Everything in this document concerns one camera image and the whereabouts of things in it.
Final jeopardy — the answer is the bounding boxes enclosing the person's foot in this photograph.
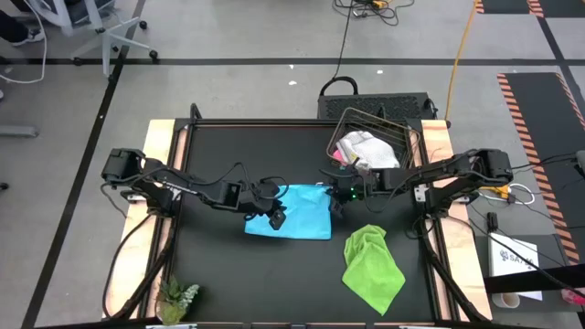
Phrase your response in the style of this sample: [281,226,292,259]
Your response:
[0,8,46,48]

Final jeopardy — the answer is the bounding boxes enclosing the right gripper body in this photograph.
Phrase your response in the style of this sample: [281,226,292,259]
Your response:
[331,167,372,202]

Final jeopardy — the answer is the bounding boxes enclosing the black aluminium table frame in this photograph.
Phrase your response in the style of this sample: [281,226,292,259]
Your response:
[102,102,494,329]

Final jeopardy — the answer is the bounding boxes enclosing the black cable tangle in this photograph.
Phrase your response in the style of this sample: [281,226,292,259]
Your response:
[333,0,417,27]

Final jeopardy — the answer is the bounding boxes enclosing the wooden table side board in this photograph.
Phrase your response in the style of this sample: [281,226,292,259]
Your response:
[420,119,494,321]
[103,119,177,319]

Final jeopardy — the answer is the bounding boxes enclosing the black hanging cable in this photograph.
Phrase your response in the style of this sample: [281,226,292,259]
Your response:
[318,0,360,98]

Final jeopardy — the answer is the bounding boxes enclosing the white floor cable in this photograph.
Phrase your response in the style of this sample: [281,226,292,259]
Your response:
[0,0,49,85]

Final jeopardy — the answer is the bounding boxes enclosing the white label box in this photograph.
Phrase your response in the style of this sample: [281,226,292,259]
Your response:
[487,231,544,302]

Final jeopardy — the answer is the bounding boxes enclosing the black wire basket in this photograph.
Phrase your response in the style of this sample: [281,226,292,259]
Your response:
[325,107,421,171]

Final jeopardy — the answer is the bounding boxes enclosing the black computer case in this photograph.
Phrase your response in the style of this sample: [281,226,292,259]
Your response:
[317,91,438,121]

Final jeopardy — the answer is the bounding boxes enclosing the black hazard-striped floor mat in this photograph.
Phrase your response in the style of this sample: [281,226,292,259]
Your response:
[496,71,585,266]
[474,0,545,18]

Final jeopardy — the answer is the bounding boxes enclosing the yellow hanging cable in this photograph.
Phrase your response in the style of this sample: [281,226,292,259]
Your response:
[445,0,479,121]

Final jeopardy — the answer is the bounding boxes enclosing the green microfiber towel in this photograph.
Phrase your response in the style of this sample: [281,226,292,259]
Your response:
[341,223,407,316]

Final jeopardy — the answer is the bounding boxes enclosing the white cable loop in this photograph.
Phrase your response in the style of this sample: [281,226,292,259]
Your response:
[479,182,537,207]

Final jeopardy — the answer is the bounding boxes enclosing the grey furniture foot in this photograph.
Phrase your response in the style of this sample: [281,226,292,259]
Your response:
[0,123,40,138]

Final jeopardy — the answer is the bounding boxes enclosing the beige tape roll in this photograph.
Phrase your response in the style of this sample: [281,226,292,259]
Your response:
[491,292,521,310]

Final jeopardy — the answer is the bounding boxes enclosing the light blue microfiber towel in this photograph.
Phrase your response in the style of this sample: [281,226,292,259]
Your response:
[244,184,333,241]

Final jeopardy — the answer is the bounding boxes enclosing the grey waffle microfiber towel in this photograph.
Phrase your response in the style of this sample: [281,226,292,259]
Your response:
[336,131,401,170]

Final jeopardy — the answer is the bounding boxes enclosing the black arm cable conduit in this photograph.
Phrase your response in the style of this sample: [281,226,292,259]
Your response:
[102,214,177,321]
[413,214,490,324]

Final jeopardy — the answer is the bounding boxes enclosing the small potted green plant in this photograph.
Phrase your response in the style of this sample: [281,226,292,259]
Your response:
[154,273,201,325]

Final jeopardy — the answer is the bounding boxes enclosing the yellow power splitter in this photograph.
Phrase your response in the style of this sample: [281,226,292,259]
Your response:
[479,185,512,200]

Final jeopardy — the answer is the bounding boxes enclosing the white office chair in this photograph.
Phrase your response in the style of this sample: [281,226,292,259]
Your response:
[27,0,160,79]

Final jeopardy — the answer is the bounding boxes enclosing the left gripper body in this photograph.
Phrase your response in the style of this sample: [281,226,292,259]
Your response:
[239,178,284,216]

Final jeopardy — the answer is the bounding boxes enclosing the black floor cables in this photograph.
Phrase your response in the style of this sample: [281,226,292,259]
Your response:
[509,153,585,182]

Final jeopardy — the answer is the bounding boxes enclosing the pink object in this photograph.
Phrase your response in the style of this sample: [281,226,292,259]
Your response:
[560,288,585,306]

